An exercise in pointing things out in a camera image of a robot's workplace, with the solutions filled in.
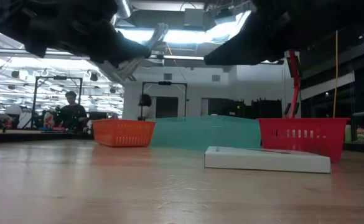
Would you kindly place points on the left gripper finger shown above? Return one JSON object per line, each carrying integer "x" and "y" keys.
{"x": 122, "y": 49}

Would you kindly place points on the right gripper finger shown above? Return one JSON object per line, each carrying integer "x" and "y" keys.
{"x": 250, "y": 43}

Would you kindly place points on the white card reader box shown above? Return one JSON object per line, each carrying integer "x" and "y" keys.
{"x": 262, "y": 161}

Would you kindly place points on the teal translucent plastic bin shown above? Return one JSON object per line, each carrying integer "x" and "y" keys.
{"x": 200, "y": 132}

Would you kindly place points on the person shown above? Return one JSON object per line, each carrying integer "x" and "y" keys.
{"x": 145, "y": 107}
{"x": 71, "y": 115}

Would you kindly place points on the orange plastic basket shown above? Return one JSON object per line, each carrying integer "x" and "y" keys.
{"x": 125, "y": 132}

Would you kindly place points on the red plastic basket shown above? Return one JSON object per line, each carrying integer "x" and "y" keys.
{"x": 306, "y": 137}

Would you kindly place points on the white round background object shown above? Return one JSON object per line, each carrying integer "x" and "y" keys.
{"x": 13, "y": 111}

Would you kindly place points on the small green container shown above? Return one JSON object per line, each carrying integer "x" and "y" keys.
{"x": 348, "y": 133}

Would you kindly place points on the background work table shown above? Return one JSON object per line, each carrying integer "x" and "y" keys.
{"x": 20, "y": 135}

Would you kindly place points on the small toy figure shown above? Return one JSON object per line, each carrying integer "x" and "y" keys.
{"x": 360, "y": 135}

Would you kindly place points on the silver ceiling duct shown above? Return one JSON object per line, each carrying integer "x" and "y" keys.
{"x": 122, "y": 7}

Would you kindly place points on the black background station frame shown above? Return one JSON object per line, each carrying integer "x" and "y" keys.
{"x": 164, "y": 83}
{"x": 58, "y": 77}

